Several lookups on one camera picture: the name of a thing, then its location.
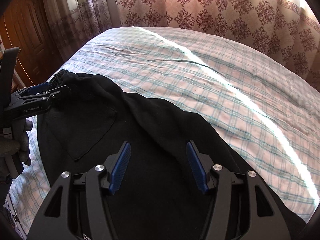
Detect person's left hand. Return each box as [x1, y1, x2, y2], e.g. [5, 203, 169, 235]
[0, 119, 33, 173]

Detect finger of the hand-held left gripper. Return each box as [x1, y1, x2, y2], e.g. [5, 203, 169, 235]
[17, 85, 70, 106]
[11, 82, 50, 98]

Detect patterned beige curtain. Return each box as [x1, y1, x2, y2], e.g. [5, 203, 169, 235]
[41, 0, 115, 63]
[110, 0, 320, 93]

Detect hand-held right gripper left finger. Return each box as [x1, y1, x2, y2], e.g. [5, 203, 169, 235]
[27, 141, 132, 240]

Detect brown wooden door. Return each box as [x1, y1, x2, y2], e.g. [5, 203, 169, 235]
[0, 0, 63, 87]

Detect black pants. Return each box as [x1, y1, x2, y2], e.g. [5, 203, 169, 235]
[37, 69, 307, 240]

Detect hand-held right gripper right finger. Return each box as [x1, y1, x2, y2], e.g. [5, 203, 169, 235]
[186, 140, 292, 240]

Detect plaid bed sheet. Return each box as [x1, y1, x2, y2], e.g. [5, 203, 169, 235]
[5, 26, 320, 240]

